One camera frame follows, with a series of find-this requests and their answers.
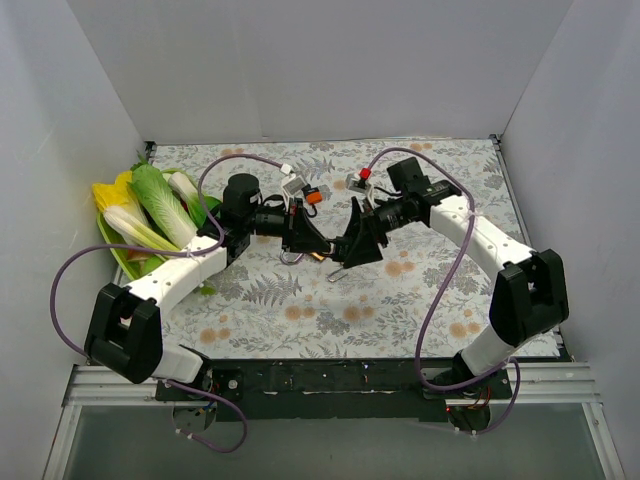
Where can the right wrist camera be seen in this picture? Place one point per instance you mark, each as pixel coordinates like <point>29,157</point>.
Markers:
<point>359,182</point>

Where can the black Kaijing padlock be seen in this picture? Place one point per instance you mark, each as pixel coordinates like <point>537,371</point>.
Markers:
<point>338,248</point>

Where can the yellow-leaf cabbage toy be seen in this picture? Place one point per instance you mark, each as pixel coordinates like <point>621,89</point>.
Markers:
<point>123,212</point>

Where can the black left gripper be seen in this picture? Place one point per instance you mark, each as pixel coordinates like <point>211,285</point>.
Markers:
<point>292,226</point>

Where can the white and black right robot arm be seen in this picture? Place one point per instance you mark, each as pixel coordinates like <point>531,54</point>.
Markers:
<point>529,289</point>

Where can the floral patterned table mat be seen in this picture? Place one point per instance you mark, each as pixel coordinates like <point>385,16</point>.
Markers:
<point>261,308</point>

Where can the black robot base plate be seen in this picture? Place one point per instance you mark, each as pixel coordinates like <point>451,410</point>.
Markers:
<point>382,388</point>

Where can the orange and black padlock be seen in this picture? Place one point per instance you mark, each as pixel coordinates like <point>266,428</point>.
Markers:
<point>313,197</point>

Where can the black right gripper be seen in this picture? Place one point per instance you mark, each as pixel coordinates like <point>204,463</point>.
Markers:
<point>370,228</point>

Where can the large brass padlock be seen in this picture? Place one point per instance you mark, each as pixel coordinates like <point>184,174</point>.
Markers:
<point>288,258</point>

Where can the green vegetable tray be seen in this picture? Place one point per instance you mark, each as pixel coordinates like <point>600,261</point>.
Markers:
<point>136,261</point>

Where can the bok choy toy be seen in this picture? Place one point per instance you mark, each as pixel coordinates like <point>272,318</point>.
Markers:
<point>185,188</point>

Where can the napa cabbage toy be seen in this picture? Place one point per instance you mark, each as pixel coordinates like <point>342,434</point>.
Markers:
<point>157,198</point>

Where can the aluminium frame rail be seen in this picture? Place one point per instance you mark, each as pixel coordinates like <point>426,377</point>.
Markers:
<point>556,429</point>

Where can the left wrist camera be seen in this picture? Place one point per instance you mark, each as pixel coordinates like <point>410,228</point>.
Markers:
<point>291,183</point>

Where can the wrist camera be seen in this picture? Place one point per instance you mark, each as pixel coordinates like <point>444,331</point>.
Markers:
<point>291,183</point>
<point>359,182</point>

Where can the small brass padlock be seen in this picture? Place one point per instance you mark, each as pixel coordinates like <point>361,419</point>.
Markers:
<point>337,275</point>

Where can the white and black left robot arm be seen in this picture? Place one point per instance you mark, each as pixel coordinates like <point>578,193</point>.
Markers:
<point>125,333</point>

